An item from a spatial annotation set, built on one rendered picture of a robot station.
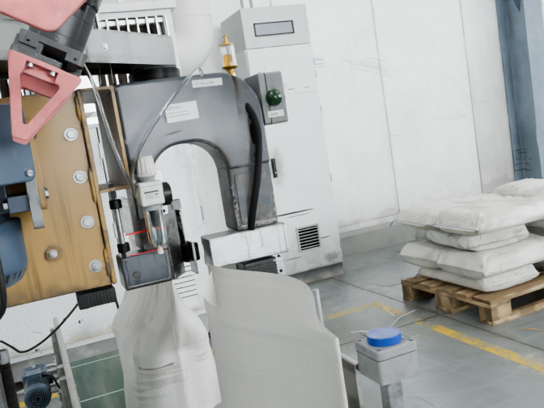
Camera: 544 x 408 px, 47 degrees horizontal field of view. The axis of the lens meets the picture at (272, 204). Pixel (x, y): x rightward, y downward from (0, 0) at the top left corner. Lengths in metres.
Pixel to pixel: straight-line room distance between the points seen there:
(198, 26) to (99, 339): 2.08
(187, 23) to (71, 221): 3.34
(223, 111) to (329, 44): 4.73
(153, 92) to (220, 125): 0.12
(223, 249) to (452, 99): 5.48
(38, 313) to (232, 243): 2.82
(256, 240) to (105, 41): 0.41
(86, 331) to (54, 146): 2.90
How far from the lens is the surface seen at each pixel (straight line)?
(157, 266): 1.04
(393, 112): 6.03
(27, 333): 3.85
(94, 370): 2.74
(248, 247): 1.09
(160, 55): 1.09
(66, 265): 1.03
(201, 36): 4.29
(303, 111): 4.92
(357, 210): 5.82
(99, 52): 0.98
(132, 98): 1.04
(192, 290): 3.94
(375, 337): 1.11
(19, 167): 0.78
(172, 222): 1.07
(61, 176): 1.02
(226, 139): 1.07
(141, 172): 0.98
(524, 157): 6.93
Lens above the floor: 1.23
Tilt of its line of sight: 7 degrees down
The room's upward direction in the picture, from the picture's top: 9 degrees counter-clockwise
